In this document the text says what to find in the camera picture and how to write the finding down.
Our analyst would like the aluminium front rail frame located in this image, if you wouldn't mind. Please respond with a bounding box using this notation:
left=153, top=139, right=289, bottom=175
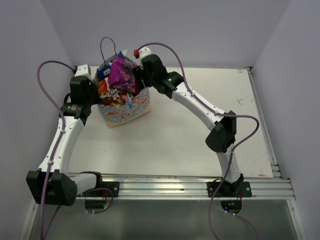
left=18, top=174, right=307, bottom=240

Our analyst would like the purple candy bag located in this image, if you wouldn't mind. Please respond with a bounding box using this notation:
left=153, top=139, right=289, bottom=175
left=108, top=56, right=141, bottom=95

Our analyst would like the red Doritos bag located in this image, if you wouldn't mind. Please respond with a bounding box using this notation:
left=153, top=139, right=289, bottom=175
left=98, top=77, right=122, bottom=107

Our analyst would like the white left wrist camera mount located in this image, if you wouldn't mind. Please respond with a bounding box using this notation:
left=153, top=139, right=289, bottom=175
left=74, top=64, right=91, bottom=78

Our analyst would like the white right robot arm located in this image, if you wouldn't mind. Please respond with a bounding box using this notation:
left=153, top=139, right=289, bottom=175
left=132, top=50, right=244, bottom=197

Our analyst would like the colourful Fox's candy bag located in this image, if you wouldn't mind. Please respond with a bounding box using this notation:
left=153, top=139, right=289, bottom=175
left=107, top=88, right=137, bottom=108

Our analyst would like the blue checkered paper bag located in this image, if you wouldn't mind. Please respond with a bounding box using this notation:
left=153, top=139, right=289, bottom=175
left=92, top=36, right=152, bottom=129

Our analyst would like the blue Doritos bag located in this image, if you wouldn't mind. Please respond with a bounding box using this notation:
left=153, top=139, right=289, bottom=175
left=96, top=49, right=127, bottom=81

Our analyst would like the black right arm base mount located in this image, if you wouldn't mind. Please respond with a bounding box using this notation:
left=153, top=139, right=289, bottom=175
left=206, top=173, right=253, bottom=198

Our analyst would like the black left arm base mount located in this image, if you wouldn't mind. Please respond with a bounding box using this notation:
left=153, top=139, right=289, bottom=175
left=71, top=171, right=120, bottom=198

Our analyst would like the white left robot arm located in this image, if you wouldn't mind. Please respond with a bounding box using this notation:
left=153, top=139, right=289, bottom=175
left=26, top=76, right=104, bottom=206

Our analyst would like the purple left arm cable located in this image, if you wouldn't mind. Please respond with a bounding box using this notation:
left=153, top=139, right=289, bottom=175
left=36, top=60, right=114, bottom=240

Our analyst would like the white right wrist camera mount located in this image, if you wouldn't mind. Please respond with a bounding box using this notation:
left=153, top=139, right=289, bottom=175
left=133, top=46, right=152, bottom=69

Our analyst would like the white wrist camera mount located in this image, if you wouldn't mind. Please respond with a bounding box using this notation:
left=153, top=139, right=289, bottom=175
left=74, top=64, right=91, bottom=78
left=133, top=46, right=152, bottom=69

